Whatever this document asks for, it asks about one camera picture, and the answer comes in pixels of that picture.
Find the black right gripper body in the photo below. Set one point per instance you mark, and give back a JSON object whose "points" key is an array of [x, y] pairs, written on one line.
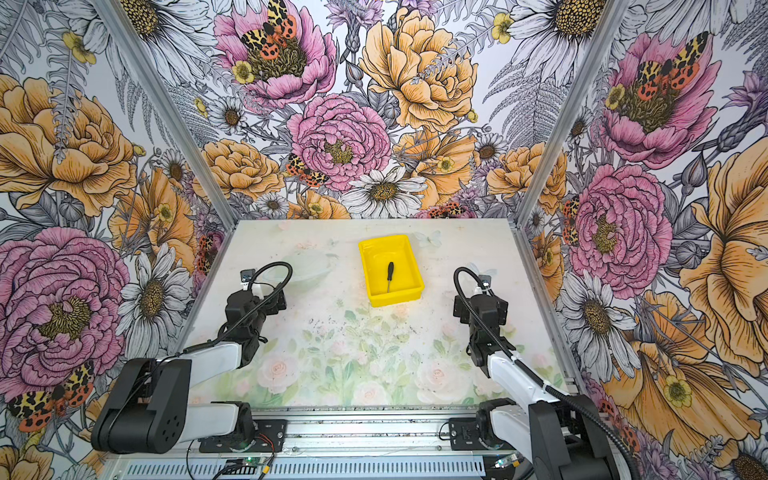
{"points": [[461, 307]]}

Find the black handled screwdriver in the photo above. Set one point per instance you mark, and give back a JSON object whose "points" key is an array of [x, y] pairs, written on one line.
{"points": [[390, 276]]}

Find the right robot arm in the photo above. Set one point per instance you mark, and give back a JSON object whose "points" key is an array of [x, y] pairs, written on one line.
{"points": [[562, 435]]}

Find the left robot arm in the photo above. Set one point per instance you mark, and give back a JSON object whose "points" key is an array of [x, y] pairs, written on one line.
{"points": [[148, 409]]}

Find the yellow plastic bin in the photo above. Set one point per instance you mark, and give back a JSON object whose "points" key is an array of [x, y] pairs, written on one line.
{"points": [[407, 284]]}

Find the left aluminium frame post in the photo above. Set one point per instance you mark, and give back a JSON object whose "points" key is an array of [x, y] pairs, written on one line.
{"points": [[120, 27]]}

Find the aluminium frame post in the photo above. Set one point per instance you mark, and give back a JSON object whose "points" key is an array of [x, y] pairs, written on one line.
{"points": [[120, 27], [605, 33]]}

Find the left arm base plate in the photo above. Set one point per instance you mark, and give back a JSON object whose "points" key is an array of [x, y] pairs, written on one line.
{"points": [[260, 436]]}

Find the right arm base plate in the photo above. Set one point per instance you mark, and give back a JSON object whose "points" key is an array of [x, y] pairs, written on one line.
{"points": [[464, 435]]}

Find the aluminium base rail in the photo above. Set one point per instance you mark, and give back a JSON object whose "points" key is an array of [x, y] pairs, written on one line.
{"points": [[356, 444]]}

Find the right aluminium frame post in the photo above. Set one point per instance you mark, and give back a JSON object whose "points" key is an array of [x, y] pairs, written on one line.
{"points": [[605, 33]]}

